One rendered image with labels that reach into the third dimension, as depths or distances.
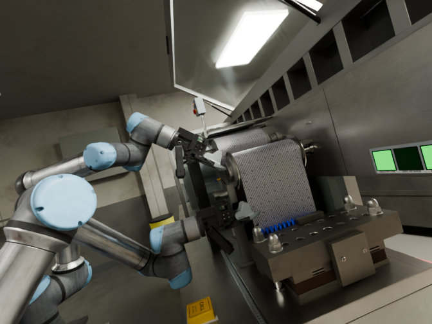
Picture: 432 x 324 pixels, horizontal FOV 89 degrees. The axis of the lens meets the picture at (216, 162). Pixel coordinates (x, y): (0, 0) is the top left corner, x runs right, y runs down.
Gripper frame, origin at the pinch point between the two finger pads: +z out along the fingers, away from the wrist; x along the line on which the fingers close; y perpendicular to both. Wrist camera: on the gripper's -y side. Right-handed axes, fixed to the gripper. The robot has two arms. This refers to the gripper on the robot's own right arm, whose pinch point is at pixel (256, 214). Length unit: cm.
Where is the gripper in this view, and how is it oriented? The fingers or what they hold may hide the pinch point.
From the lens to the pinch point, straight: 78.4
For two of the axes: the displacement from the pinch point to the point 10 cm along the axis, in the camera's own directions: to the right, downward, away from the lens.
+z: 9.5, -2.6, 1.8
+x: -1.7, 0.5, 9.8
